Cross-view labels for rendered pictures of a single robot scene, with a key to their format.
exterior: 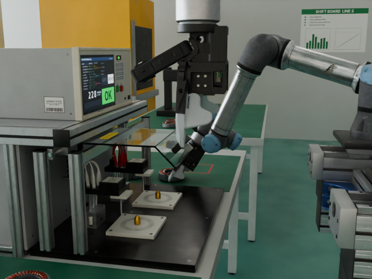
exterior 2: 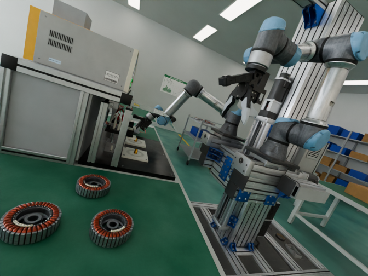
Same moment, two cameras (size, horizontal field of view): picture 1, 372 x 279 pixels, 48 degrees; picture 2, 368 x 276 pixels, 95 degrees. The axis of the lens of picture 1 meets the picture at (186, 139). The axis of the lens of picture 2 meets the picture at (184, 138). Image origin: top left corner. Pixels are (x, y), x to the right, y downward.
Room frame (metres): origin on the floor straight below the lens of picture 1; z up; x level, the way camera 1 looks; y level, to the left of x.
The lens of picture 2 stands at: (0.28, 0.45, 1.16)
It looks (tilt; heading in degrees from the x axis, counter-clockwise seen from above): 11 degrees down; 328
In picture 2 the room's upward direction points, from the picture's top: 19 degrees clockwise
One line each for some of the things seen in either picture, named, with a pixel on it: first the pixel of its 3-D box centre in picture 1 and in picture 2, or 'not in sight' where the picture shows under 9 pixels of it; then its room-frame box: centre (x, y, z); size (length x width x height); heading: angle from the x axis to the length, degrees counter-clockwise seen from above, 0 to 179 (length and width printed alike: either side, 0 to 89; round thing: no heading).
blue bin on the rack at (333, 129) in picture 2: not in sight; (334, 131); (2.78, -6.56, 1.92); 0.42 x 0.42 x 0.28; 80
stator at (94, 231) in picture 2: not in sight; (112, 226); (0.69, 0.33, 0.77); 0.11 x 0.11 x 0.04
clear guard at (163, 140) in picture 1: (131, 145); (145, 113); (1.22, 0.16, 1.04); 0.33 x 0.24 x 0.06; 78
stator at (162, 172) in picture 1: (171, 174); not in sight; (1.81, 0.07, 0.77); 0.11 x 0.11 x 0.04
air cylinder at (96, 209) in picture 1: (93, 215); (110, 145); (1.26, 0.29, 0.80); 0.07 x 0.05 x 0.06; 168
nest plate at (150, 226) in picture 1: (137, 225); (134, 154); (1.23, 0.15, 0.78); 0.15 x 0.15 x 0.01; 78
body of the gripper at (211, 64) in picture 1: (202, 61); (251, 85); (0.74, -0.03, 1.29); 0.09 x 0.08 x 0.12; 80
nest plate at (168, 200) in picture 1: (158, 199); (134, 142); (1.47, 0.10, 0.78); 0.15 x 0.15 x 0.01; 78
